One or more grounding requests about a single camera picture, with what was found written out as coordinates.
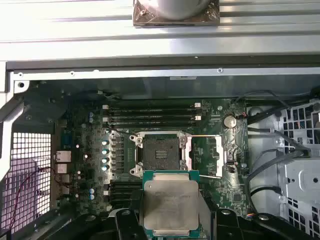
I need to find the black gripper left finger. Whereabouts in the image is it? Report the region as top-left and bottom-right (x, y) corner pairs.
(62, 189), (146, 240)

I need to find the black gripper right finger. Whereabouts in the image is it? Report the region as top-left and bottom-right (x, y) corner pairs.
(199, 191), (313, 240)

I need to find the CPU with silver top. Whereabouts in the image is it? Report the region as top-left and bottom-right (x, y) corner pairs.
(139, 169), (201, 237)

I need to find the metal socket cover frame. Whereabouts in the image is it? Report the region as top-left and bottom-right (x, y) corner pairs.
(185, 134), (224, 179)

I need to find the black RAM slot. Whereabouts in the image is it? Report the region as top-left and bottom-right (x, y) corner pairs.
(107, 120), (199, 127)
(102, 103), (202, 110)
(102, 114), (203, 122)
(107, 109), (199, 115)
(109, 181), (143, 188)
(103, 190), (141, 198)

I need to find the CPU socket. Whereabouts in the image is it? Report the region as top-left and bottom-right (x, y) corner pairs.
(129, 131), (194, 179)

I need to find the silver finned heatsink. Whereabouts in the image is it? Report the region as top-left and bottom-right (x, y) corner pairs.
(109, 130), (131, 176)

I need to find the silver perforated drive cage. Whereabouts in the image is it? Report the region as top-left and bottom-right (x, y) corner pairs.
(273, 98), (320, 240)

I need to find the green motherboard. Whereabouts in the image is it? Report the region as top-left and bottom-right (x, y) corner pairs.
(53, 97), (251, 226)

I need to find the blue port connector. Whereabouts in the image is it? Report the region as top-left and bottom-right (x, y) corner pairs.
(62, 135), (73, 149)

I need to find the silver coin battery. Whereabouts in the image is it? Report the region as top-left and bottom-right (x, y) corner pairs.
(223, 113), (237, 130)

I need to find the black and silver PC case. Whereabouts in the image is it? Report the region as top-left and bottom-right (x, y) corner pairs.
(0, 53), (320, 240)

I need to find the black cable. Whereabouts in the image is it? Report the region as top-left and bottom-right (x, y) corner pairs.
(246, 126), (312, 157)
(246, 149), (285, 182)
(249, 185), (282, 201)
(233, 89), (291, 110)

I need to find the thin red wire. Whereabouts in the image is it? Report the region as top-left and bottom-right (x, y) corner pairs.
(3, 166), (52, 230)

